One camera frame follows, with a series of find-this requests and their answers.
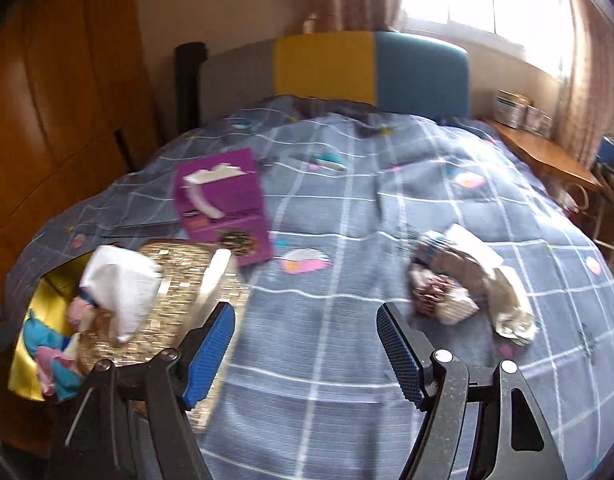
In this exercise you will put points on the white tissue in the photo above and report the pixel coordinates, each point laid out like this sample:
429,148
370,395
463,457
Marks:
122,285

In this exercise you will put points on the wooden desk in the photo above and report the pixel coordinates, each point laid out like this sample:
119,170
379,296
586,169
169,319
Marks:
547,152

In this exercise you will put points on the blue folding chair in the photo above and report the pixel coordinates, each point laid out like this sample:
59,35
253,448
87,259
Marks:
609,152

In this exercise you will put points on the wooden wardrobe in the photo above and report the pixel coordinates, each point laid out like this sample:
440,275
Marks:
62,85

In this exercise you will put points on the white checked cloth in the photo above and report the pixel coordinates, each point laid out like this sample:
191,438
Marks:
457,306

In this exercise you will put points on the grey striped knitted sock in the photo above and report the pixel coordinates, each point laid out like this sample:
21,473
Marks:
432,249

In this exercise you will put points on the brown striped scrunchie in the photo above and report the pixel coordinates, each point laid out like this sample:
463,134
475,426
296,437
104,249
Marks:
429,287

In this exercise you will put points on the yellow storage bag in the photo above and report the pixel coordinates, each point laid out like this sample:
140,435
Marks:
23,365

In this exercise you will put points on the grey yellow blue headboard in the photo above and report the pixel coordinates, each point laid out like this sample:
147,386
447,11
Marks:
327,65

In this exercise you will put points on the pink soft cloth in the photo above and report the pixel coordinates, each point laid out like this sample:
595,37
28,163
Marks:
47,367

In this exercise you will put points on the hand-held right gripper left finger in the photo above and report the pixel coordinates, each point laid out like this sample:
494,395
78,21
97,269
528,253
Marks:
209,355

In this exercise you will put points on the purple cardboard box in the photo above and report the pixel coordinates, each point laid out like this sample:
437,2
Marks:
227,200

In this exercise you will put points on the teal knitted cloth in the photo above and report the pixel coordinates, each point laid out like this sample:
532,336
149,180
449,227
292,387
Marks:
34,342

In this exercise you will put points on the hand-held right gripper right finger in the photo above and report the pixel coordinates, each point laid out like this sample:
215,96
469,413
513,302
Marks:
399,350

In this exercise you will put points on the white and beige socks pile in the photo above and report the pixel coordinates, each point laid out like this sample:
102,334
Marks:
512,310

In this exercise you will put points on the wicker basket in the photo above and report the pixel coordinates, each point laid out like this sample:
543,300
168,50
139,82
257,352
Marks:
572,200

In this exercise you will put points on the golden embossed tissue box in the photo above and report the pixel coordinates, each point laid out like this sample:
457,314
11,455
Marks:
187,265

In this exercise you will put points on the white tin can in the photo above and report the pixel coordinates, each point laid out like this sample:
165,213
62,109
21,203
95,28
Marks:
512,109

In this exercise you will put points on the grey checked leaf-print quilt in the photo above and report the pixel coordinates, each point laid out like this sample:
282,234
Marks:
337,260

